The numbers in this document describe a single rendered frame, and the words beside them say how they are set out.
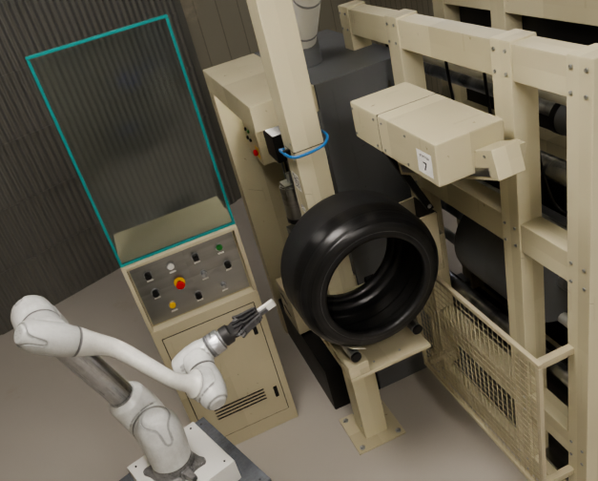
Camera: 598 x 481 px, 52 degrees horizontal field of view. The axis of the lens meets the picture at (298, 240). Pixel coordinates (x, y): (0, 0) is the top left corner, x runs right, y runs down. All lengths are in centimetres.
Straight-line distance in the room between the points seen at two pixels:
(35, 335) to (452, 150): 139
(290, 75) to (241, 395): 176
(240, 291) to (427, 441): 122
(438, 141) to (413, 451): 184
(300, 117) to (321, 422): 181
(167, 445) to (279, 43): 149
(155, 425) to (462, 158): 139
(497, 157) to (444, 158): 15
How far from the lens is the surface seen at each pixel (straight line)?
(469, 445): 329
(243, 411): 341
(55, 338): 205
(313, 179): 245
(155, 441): 234
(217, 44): 582
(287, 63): 229
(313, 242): 219
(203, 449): 255
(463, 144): 195
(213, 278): 296
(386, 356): 259
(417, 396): 353
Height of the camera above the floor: 255
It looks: 30 degrees down
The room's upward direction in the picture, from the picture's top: 15 degrees counter-clockwise
